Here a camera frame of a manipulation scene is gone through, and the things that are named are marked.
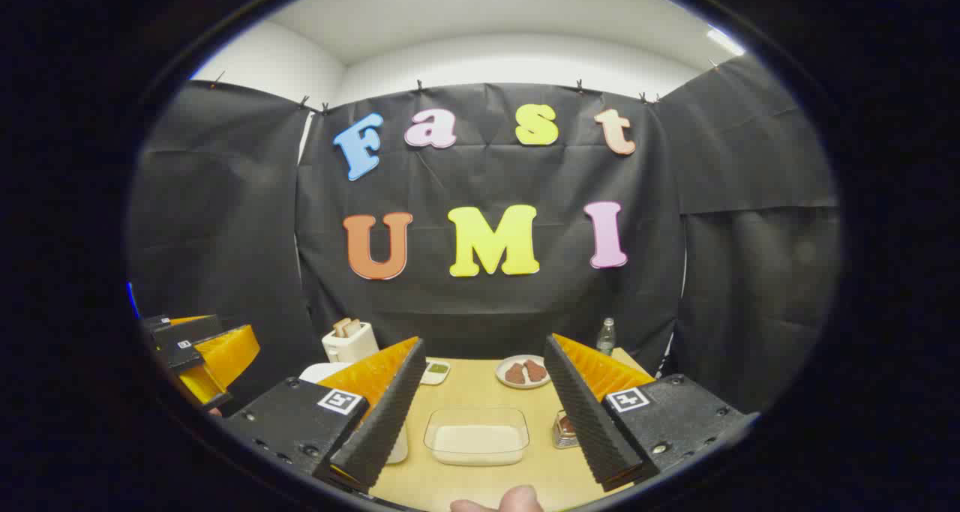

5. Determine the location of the clear plastic container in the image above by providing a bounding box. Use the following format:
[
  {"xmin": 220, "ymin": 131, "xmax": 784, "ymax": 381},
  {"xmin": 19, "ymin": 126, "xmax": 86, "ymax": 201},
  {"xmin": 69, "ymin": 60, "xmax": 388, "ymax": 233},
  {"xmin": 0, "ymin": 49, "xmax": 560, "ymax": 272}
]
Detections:
[{"xmin": 424, "ymin": 407, "xmax": 530, "ymax": 467}]

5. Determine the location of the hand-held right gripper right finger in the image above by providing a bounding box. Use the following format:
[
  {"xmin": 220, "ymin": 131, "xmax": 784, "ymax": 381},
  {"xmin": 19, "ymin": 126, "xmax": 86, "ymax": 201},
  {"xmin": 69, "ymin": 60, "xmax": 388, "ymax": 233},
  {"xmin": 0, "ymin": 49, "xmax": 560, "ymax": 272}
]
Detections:
[{"xmin": 543, "ymin": 333, "xmax": 752, "ymax": 493}]

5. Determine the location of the white toaster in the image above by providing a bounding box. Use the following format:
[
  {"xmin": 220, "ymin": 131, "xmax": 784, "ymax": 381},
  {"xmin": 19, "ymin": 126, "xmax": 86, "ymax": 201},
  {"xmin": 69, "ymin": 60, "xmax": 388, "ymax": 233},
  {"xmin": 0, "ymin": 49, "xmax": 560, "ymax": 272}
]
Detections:
[{"xmin": 322, "ymin": 320, "xmax": 380, "ymax": 364}]

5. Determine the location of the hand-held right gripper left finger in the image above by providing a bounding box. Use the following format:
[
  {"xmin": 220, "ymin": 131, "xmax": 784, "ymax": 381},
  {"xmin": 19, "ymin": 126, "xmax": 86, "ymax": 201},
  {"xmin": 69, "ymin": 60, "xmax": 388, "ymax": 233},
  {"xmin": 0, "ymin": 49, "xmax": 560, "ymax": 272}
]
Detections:
[{"xmin": 223, "ymin": 337, "xmax": 427, "ymax": 493}]

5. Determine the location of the round white plate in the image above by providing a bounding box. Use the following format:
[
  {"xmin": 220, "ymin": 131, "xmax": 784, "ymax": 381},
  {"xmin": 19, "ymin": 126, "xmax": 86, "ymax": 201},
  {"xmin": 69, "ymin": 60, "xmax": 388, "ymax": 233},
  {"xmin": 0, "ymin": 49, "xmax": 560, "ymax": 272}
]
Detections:
[{"xmin": 495, "ymin": 355, "xmax": 553, "ymax": 390}]

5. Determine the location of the black backdrop cloth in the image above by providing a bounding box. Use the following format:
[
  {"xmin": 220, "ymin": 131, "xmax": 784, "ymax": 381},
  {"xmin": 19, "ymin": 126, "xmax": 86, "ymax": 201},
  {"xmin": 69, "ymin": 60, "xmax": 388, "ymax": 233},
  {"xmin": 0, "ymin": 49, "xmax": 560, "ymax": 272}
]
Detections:
[{"xmin": 127, "ymin": 55, "xmax": 841, "ymax": 415}]

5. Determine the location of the wire chopstick holder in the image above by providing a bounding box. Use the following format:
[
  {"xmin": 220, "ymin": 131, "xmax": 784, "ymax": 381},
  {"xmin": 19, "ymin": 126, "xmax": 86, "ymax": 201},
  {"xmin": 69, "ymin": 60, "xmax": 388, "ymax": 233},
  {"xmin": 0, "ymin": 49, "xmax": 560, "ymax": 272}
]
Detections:
[{"xmin": 553, "ymin": 411, "xmax": 583, "ymax": 450}]

